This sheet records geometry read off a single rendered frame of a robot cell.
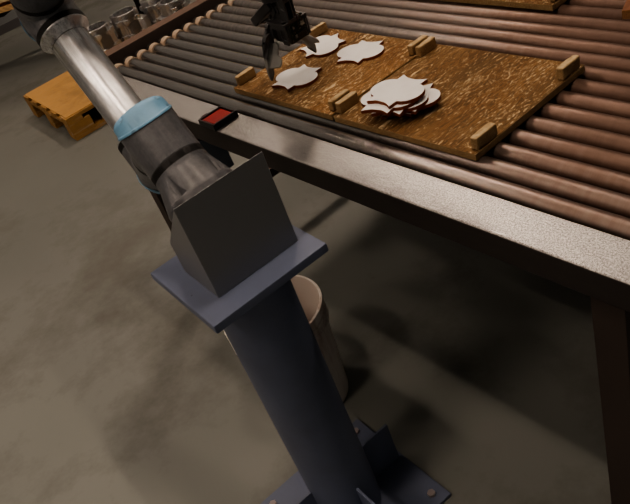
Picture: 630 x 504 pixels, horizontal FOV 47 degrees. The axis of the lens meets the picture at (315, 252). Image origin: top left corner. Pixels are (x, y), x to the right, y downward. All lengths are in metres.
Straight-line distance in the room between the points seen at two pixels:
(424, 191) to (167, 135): 0.48
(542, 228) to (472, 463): 0.97
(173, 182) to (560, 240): 0.67
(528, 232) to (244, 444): 1.34
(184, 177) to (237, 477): 1.15
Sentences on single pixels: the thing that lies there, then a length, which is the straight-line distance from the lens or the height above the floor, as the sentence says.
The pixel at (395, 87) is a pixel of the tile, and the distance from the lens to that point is 1.59.
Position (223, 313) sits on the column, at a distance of 1.33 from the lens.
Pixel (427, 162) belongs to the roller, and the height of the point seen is 0.92.
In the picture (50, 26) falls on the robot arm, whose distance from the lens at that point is 1.65.
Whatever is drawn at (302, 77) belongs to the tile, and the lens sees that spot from 1.89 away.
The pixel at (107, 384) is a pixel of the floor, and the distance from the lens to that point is 2.77.
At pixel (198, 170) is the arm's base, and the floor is 1.09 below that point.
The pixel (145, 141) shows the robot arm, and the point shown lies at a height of 1.15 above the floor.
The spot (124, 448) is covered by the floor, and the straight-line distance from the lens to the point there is 2.52.
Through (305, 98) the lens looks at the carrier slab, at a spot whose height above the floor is 0.94.
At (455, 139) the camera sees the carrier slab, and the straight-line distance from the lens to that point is 1.45.
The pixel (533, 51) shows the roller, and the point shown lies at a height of 0.92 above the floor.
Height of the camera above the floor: 1.68
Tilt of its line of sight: 36 degrees down
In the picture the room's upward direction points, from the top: 21 degrees counter-clockwise
